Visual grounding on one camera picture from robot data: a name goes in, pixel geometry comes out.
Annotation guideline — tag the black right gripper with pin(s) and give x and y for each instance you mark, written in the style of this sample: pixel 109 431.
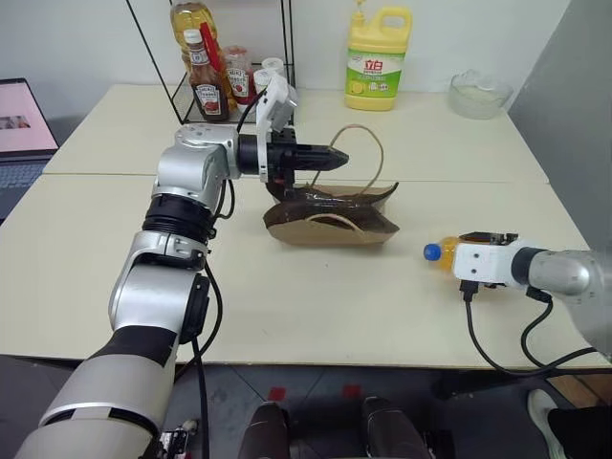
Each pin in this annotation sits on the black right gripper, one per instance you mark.
pixel 492 237

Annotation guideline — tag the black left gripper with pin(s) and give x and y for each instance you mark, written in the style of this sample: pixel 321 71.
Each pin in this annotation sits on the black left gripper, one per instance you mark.
pixel 286 158

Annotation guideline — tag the orange drink bottle blue cap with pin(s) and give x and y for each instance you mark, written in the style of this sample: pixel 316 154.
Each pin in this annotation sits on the orange drink bottle blue cap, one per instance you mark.
pixel 444 255

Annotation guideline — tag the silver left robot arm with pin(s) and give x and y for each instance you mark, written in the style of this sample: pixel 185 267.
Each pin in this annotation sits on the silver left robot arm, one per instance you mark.
pixel 143 296

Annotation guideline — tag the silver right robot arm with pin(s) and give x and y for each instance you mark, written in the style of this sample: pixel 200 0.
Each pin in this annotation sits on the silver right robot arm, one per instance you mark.
pixel 559 272

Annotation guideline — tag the yellow dish detergent bottle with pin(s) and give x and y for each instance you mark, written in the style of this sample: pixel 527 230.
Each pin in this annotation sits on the yellow dish detergent bottle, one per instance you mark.
pixel 375 95

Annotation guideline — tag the white cups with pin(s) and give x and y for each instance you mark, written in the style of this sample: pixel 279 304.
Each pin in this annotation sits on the white cups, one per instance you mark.
pixel 262 81

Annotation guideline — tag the white-lidded mayonnaise jar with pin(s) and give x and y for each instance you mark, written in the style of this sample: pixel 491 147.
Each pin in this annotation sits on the white-lidded mayonnaise jar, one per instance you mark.
pixel 272 63

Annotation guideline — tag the Heinz ketchup squeeze bottle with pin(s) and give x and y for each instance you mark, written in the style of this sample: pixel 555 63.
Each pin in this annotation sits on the Heinz ketchup squeeze bottle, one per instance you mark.
pixel 237 83

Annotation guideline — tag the Heinz ketchup glass bottle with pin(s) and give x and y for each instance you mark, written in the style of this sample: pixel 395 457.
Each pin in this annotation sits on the Heinz ketchup glass bottle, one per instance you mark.
pixel 208 95

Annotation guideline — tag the clear glass bowl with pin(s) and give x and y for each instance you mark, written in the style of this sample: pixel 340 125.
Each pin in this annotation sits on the clear glass bowl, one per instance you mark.
pixel 478 102

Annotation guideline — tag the grey partition panel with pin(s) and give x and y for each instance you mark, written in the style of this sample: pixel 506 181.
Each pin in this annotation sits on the grey partition panel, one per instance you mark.
pixel 574 119

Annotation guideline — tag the white shoe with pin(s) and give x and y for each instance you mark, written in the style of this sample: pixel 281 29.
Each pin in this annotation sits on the white shoe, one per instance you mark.
pixel 540 416

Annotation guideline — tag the cooking oil bottle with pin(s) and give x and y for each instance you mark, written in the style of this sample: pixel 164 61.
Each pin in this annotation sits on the cooking oil bottle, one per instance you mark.
pixel 191 16

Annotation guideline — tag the black trouser leg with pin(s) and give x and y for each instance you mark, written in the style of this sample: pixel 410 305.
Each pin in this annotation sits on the black trouser leg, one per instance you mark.
pixel 583 435

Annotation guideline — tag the dark rounded shape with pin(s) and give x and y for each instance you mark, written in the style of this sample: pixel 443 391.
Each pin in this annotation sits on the dark rounded shape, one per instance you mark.
pixel 387 430
pixel 265 432

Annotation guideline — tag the open laptop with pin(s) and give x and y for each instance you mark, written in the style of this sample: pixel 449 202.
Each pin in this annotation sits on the open laptop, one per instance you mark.
pixel 24 119

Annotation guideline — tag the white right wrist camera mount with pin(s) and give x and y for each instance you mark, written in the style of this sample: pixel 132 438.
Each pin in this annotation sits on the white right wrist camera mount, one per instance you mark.
pixel 478 263

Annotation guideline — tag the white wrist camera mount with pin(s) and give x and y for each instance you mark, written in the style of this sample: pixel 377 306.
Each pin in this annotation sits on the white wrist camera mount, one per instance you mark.
pixel 277 102
pixel 478 263

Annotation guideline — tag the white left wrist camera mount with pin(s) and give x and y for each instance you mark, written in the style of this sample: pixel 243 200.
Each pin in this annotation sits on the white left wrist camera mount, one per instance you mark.
pixel 277 102

